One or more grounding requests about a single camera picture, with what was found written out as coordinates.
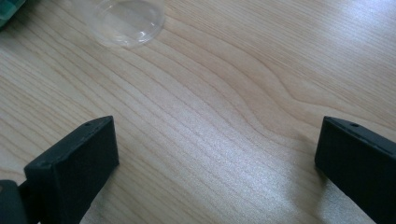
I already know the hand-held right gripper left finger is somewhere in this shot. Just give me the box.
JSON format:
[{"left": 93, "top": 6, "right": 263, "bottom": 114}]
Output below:
[{"left": 18, "top": 115, "right": 120, "bottom": 224}]

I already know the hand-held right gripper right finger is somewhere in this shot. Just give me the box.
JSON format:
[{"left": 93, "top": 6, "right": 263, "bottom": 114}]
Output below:
[{"left": 314, "top": 116, "right": 396, "bottom": 224}]

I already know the clear plastic cup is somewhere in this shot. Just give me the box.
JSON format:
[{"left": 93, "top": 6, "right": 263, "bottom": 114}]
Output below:
[{"left": 88, "top": 0, "right": 166, "bottom": 49}]

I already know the green object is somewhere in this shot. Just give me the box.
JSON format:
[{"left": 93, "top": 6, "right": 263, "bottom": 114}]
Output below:
[{"left": 0, "top": 0, "right": 27, "bottom": 30}]

